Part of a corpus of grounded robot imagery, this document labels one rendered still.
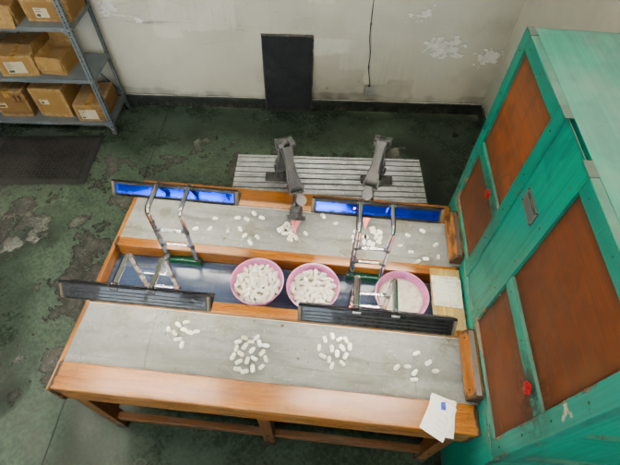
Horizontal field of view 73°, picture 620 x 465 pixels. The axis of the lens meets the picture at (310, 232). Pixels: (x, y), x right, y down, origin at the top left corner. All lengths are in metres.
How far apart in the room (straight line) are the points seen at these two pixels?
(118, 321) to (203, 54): 2.63
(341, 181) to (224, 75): 1.93
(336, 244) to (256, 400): 0.90
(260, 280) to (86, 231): 1.83
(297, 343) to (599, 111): 1.45
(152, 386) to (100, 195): 2.16
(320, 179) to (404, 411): 1.45
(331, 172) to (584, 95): 1.53
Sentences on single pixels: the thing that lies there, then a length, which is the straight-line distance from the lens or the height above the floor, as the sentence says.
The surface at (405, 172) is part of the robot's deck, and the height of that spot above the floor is 0.67.
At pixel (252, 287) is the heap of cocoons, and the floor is 0.73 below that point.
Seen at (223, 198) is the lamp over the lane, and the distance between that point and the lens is 2.05.
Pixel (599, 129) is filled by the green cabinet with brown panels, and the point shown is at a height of 1.79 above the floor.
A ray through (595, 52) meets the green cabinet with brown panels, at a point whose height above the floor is 1.79.
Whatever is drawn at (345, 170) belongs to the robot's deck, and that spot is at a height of 0.67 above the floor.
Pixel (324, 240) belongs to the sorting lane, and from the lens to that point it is 2.28.
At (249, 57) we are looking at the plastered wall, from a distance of 4.06.
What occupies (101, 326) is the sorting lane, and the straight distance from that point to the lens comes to 2.24.
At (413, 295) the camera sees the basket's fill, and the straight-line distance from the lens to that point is 2.19.
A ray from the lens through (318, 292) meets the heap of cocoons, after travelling 2.12.
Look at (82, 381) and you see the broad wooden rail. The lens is 2.13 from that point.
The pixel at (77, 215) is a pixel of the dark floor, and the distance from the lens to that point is 3.76.
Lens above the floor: 2.60
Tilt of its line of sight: 53 degrees down
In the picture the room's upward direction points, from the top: 2 degrees clockwise
